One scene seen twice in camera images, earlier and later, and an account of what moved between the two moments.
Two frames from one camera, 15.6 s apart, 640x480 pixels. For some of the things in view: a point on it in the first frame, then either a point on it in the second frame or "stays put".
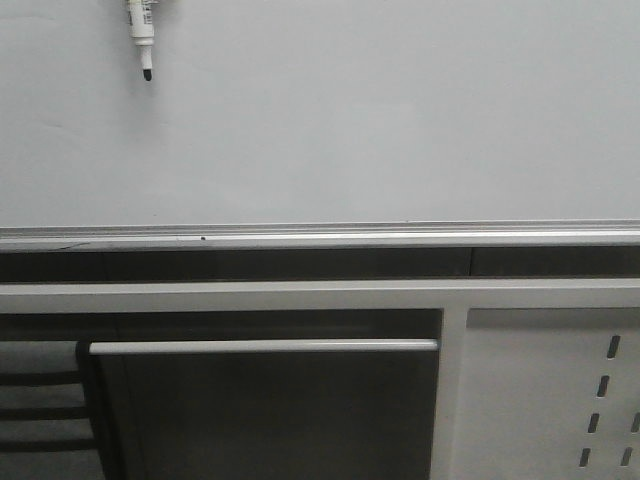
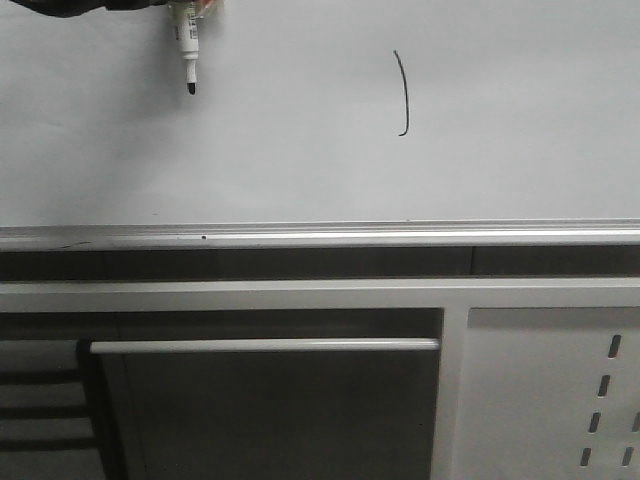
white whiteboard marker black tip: [141, 18] → [187, 37]
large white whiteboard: [309, 111] stays put
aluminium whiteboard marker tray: [323, 235] stays put
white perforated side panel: [549, 394] stays put
